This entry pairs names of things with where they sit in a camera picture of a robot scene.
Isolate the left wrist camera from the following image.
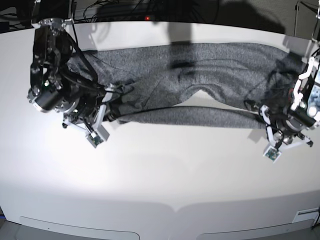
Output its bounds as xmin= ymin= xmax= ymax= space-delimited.
xmin=263 ymin=145 xmax=282 ymax=163

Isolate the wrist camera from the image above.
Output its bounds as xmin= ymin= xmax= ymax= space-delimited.
xmin=85 ymin=125 xmax=110 ymax=148
xmin=263 ymin=145 xmax=282 ymax=163

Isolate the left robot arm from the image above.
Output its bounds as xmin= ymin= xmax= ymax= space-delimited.
xmin=258 ymin=24 xmax=320 ymax=161

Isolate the grey long-sleeve T-shirt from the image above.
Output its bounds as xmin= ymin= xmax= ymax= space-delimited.
xmin=66 ymin=42 xmax=307 ymax=131

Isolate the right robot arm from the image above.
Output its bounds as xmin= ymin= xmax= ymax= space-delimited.
xmin=27 ymin=0 xmax=124 ymax=133

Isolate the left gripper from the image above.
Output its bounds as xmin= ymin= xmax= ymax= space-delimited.
xmin=259 ymin=105 xmax=317 ymax=152

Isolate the white metal frame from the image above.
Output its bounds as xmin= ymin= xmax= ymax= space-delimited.
xmin=293 ymin=0 xmax=318 ymax=40

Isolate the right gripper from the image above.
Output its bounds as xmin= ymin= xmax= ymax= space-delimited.
xmin=59 ymin=84 xmax=125 ymax=130

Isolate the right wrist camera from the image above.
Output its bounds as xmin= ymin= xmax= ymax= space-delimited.
xmin=85 ymin=125 xmax=110 ymax=148

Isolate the black power strip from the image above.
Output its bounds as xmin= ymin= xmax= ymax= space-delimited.
xmin=93 ymin=13 xmax=174 ymax=23

